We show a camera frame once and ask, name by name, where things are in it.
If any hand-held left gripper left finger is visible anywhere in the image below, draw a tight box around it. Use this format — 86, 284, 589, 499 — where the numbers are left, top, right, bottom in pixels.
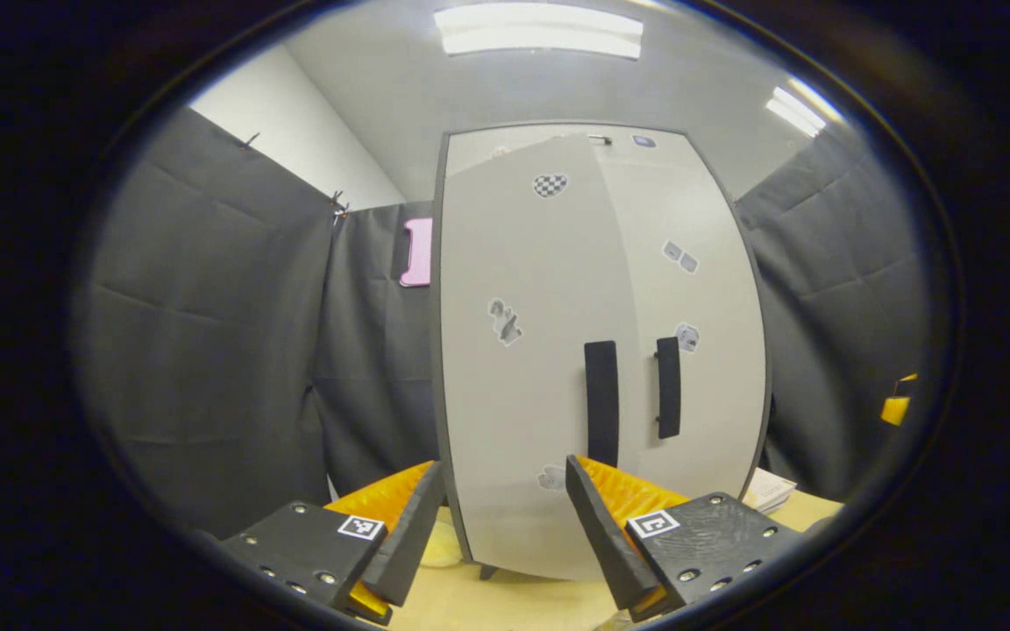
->
220, 460, 446, 625

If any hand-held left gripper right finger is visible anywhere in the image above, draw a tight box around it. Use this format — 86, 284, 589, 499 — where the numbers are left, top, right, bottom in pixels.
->
566, 453, 808, 621

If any grey cabinet door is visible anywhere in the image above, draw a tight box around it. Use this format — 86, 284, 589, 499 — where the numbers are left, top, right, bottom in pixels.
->
593, 145, 773, 527
432, 131, 637, 581

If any grey cabinet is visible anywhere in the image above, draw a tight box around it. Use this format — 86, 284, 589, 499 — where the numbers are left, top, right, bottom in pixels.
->
430, 123, 773, 581

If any pale yellow sponge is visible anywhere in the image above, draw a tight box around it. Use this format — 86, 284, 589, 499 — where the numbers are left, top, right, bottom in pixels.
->
422, 508, 464, 568

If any large ceiling light panel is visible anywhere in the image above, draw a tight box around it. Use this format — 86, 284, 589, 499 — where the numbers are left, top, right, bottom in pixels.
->
433, 3, 644, 60

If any black door handle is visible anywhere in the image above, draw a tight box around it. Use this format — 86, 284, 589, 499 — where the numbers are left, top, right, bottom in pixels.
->
584, 340, 621, 468
654, 337, 682, 440

